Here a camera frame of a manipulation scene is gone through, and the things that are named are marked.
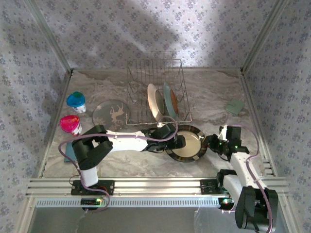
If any left circuit board with LED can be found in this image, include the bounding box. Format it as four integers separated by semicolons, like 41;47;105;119
81;198;105;207

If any pink lid cup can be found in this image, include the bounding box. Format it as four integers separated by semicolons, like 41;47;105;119
60;115;83;136

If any right circuit board with LED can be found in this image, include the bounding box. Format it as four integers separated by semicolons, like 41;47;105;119
218;198;238;211

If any white orange cat plate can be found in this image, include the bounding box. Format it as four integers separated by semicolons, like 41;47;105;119
147;83;167;122

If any blue lid cup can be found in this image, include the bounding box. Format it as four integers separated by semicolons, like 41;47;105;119
67;91;87;114

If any light blue plate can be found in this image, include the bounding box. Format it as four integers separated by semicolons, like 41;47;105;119
163;82;180;117

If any circuit board with led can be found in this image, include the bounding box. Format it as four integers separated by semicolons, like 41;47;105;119
218;198;238;211
81;198;105;207

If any aluminium frame post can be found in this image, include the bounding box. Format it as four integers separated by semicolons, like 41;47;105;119
25;0;74;73
240;0;291;73

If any aluminium mounting rail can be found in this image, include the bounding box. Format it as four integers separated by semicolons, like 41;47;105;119
26;177;290;197

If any grey glass reindeer plate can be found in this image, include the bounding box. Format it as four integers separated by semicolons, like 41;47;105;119
92;99;131;132

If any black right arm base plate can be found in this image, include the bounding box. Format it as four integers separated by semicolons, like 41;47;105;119
200;179;231;195

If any metal wire dish rack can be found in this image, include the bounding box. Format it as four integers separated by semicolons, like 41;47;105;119
125;58;192;126

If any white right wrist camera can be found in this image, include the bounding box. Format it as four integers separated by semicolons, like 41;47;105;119
218;125;229;141

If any dark striped rim plate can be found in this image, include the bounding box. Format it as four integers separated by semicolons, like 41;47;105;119
167;124;209;163

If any blue sponge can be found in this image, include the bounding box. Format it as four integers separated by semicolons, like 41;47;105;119
62;142;76;163

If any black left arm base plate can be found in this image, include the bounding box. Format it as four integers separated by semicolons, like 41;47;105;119
70;180;115;196

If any green sponge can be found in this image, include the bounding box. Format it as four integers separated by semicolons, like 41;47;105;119
225;98;245;116

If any grey slotted cable duct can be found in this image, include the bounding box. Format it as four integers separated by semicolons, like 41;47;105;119
35;197;222;208

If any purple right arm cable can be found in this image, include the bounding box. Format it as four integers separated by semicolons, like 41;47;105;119
222;124;274;233

